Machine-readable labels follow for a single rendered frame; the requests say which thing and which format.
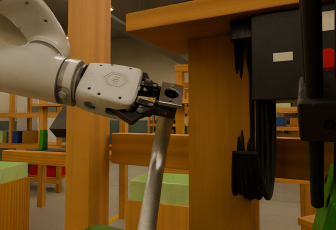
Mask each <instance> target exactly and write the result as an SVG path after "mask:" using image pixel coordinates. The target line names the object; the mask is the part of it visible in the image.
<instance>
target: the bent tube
mask: <svg viewBox="0 0 336 230"><path fill-rule="evenodd" d="M183 92H184V86H183V85H178V84H173V83H168V82H162V85H161V90H160V95H159V100H158V105H162V106H167V107H172V108H177V109H181V108H182V101H183ZM173 122H174V119H171V118H166V117H162V116H158V120H157V125H156V130H155V135H154V141H153V146H152V151H151V156H150V162H149V167H148V172H147V178H146V183H145V189H144V194H143V200H142V205H141V210H140V216H139V221H138V227H137V230H156V228H157V220H158V213H159V205H160V197H161V190H162V182H163V175H164V168H165V162H166V156H167V150H168V145H169V140H170V135H171V130H172V126H173Z"/></svg>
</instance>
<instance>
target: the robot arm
mask: <svg viewBox="0 0 336 230"><path fill-rule="evenodd" d="M0 14H1V15H3V16H5V17H6V18H8V19H9V20H10V21H12V22H13V23H14V24H15V25H16V26H17V28H18V29H19V30H20V31H21V33H22V34H23V35H24V37H25V38H26V40H27V42H28V43H27V44H26V45H23V46H12V45H7V44H3V43H0V92H3V93H8V94H13V95H18V96H22V97H27V98H32V99H37V100H42V101H46V102H51V103H56V104H61V105H66V106H71V107H74V106H75V105H76V106H77V107H78V108H81V109H83V110H86V111H88V112H91V113H94V114H97V115H100V116H104V117H107V118H111V119H116V120H122V121H125V122H126V123H128V124H129V125H134V124H135V123H136V122H137V121H138V120H139V119H142V118H145V117H151V116H152V115H155V116H160V117H164V118H169V119H174V118H175V115H176V111H177V108H174V107H169V106H164V105H158V103H159V97H160V92H161V86H159V85H158V84H157V83H155V82H153V81H152V80H151V79H150V78H149V76H148V74H147V73H146V72H142V70H140V69H138V68H134V67H129V66H123V65H116V64H108V63H90V64H89V65H88V64H85V63H84V62H83V61H82V60H78V59H73V58H69V57H70V54H71V47H70V43H69V41H68V38H67V36H66V34H65V32H64V30H63V29H62V27H61V25H60V24H59V22H58V20H57V19H56V17H55V15H54V14H53V12H52V11H51V9H50V8H49V7H48V5H47V4H46V3H45V2H44V1H43V0H0ZM144 88H145V89H146V90H144ZM139 96H142V97H149V98H155V97H156V99H155V102H154V103H153V102H152V101H149V100H145V99H142V98H139ZM139 106H141V107H139Z"/></svg>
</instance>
